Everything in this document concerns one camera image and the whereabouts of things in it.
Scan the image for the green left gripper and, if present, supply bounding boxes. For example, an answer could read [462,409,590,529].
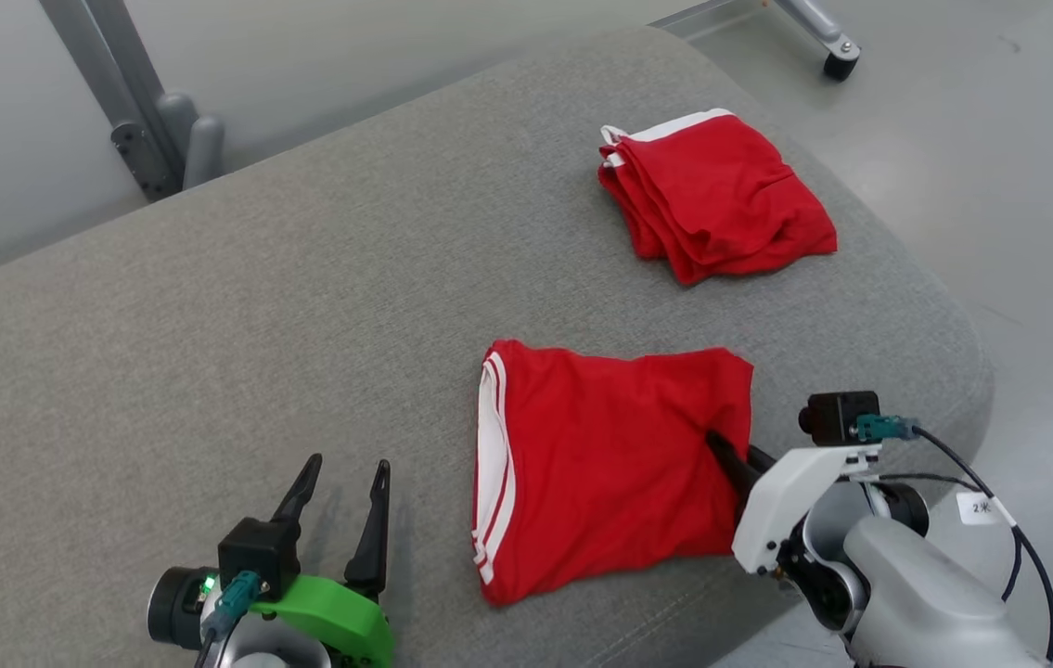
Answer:
[248,452,396,668]

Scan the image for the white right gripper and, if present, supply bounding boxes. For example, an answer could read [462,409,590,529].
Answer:
[704,430,886,576]

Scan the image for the red Bulls jersey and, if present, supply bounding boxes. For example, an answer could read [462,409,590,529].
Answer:
[472,339,755,609]

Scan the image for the red shorts with white stripe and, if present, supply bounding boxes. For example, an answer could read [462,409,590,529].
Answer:
[597,109,839,287]

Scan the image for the black caster wheel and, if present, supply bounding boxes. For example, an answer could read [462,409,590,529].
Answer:
[823,42,862,83]

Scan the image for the white cable tag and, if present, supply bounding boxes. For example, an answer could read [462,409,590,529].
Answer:
[956,492,1015,528]

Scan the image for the grey rounded frame tube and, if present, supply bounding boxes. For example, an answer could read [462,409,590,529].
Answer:
[155,91,202,177]
[183,114,226,191]

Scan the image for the dark metal post bracket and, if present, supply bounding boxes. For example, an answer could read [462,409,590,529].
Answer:
[111,121,177,203]

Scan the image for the grey metal frame leg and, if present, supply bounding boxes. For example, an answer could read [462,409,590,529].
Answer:
[772,0,861,58]

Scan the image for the grey partition base rail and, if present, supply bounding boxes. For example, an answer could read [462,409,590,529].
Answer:
[651,0,773,31]

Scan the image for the grey metal partition post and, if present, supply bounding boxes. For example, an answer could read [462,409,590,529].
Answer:
[39,0,184,200]

